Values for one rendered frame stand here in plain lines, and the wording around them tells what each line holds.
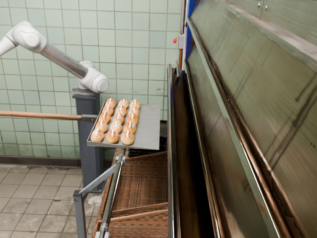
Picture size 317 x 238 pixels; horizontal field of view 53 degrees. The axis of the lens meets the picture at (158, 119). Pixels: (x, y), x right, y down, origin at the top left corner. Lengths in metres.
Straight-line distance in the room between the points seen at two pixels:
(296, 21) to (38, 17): 2.74
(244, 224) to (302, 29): 0.39
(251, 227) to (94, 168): 2.48
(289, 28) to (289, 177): 0.23
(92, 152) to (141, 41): 1.10
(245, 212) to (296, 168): 0.29
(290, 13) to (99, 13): 2.50
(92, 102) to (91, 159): 0.57
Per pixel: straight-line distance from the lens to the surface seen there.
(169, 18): 2.90
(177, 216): 0.82
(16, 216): 3.13
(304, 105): 0.47
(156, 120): 1.87
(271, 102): 0.56
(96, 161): 3.01
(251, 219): 0.68
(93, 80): 2.47
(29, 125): 3.52
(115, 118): 1.79
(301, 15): 0.51
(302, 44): 0.49
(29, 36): 2.22
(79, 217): 1.77
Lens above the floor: 1.99
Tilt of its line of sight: 26 degrees down
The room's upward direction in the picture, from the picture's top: 2 degrees clockwise
